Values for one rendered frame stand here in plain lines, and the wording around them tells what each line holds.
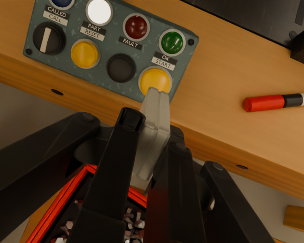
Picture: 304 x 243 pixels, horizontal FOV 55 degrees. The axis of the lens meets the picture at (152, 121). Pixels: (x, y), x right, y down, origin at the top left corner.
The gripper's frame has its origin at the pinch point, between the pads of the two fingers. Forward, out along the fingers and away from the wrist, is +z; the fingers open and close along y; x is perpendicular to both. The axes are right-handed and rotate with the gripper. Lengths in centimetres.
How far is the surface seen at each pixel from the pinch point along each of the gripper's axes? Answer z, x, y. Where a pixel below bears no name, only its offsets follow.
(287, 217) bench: 87, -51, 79
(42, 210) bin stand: 12.3, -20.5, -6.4
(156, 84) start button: 10.0, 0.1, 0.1
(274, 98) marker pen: 14.5, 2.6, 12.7
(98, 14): 10.8, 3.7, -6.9
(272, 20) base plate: 21.5, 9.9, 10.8
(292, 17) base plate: 22.4, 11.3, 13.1
